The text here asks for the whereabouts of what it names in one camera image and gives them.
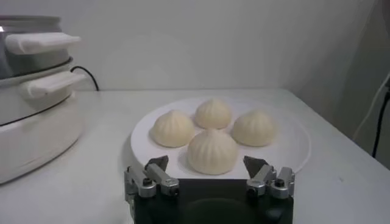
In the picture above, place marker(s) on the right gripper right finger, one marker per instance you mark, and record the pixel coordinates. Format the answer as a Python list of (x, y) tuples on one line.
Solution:
[(263, 175)]

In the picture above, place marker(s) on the white steamed baozi bun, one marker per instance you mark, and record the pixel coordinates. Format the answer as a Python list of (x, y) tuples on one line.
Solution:
[(213, 113), (173, 128), (212, 151), (254, 128)]

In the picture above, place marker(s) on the white round plate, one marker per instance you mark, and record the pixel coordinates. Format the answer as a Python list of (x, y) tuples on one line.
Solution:
[(283, 152)]

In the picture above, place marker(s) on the white electric pot base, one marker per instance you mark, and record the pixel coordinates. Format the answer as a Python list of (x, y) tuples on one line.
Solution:
[(36, 137)]

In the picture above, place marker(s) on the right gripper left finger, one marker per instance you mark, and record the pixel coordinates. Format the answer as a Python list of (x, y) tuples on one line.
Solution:
[(158, 175)]

